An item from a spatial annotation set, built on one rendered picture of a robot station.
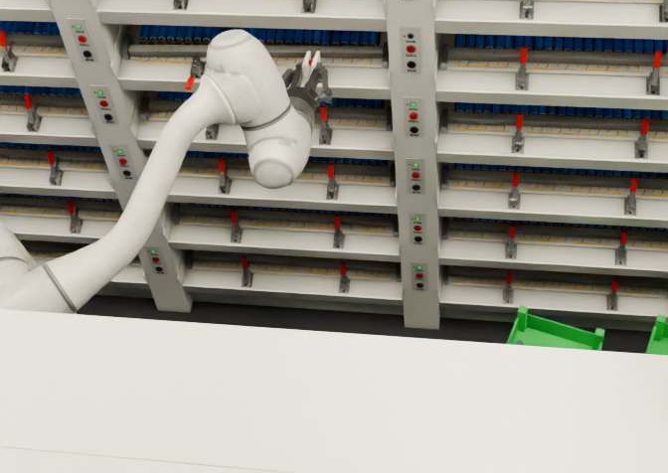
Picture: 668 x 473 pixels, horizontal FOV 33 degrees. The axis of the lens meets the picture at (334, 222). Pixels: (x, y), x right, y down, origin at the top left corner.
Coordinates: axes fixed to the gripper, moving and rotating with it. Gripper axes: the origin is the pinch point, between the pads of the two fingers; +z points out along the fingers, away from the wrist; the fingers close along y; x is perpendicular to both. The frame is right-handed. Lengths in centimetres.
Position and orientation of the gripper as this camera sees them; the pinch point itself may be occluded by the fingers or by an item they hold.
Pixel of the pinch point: (311, 65)
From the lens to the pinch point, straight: 235.2
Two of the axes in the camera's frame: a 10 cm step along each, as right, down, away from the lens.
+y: 9.9, 0.5, -1.5
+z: 1.5, -5.9, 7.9
